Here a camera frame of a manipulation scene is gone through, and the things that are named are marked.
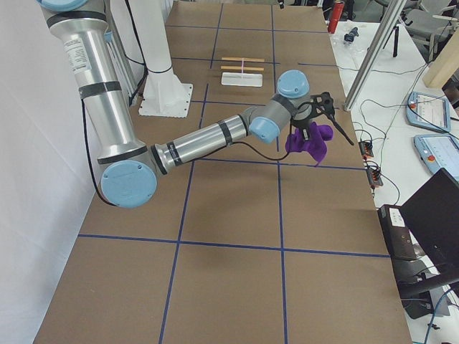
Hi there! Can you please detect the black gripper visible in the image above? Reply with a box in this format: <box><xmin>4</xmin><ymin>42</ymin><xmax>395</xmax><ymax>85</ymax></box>
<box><xmin>291</xmin><ymin>104</ymin><xmax>313</xmax><ymax>140</ymax></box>

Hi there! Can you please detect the purple towel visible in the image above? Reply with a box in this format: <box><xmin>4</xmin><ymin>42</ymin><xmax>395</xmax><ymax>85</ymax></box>
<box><xmin>285</xmin><ymin>122</ymin><xmax>333</xmax><ymax>165</ymax></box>

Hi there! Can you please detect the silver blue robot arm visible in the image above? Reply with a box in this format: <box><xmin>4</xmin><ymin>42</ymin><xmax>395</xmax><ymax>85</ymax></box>
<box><xmin>40</xmin><ymin>1</ymin><xmax>319</xmax><ymax>208</ymax></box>

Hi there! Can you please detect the white wooden towel rack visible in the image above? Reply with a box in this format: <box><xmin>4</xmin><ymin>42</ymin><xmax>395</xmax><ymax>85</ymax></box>
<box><xmin>220</xmin><ymin>57</ymin><xmax>265</xmax><ymax>87</ymax></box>

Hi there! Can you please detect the orange black electronics board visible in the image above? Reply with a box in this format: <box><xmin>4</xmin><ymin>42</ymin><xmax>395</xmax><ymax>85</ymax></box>
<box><xmin>359</xmin><ymin>141</ymin><xmax>374</xmax><ymax>160</ymax></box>

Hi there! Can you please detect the red cylinder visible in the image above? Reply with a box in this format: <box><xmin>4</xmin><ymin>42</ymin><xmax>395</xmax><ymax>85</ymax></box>
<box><xmin>328</xmin><ymin>0</ymin><xmax>345</xmax><ymax>34</ymax></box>

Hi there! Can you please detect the upper teach pendant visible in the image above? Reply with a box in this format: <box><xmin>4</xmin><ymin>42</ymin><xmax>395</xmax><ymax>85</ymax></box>
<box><xmin>406</xmin><ymin>91</ymin><xmax>451</xmax><ymax>133</ymax></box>

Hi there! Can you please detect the teach pendant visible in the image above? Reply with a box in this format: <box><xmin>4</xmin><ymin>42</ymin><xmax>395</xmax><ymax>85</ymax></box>
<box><xmin>413</xmin><ymin>134</ymin><xmax>459</xmax><ymax>180</ymax></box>
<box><xmin>406</xmin><ymin>91</ymin><xmax>451</xmax><ymax>133</ymax></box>

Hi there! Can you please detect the lower teach pendant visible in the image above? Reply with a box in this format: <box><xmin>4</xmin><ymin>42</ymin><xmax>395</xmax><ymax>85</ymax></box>
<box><xmin>413</xmin><ymin>134</ymin><xmax>459</xmax><ymax>180</ymax></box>

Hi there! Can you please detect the wooden beam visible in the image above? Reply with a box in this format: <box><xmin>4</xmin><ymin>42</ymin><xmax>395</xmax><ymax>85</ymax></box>
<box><xmin>422</xmin><ymin>17</ymin><xmax>458</xmax><ymax>88</ymax></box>

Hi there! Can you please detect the black computer box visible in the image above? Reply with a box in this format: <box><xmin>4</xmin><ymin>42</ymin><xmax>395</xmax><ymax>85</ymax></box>
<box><xmin>377</xmin><ymin>204</ymin><xmax>422</xmax><ymax>262</ymax></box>

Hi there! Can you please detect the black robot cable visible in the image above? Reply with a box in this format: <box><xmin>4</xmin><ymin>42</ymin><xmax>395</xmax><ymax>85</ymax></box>
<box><xmin>229</xmin><ymin>141</ymin><xmax>292</xmax><ymax>161</ymax></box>

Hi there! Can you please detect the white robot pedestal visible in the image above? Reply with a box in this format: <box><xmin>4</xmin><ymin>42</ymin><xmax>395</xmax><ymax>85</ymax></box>
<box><xmin>129</xmin><ymin>1</ymin><xmax>193</xmax><ymax>118</ymax></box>

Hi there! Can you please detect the aluminium frame post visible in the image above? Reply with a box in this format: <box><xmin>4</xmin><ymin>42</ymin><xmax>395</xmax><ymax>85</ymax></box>
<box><xmin>344</xmin><ymin>0</ymin><xmax>405</xmax><ymax>111</ymax></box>

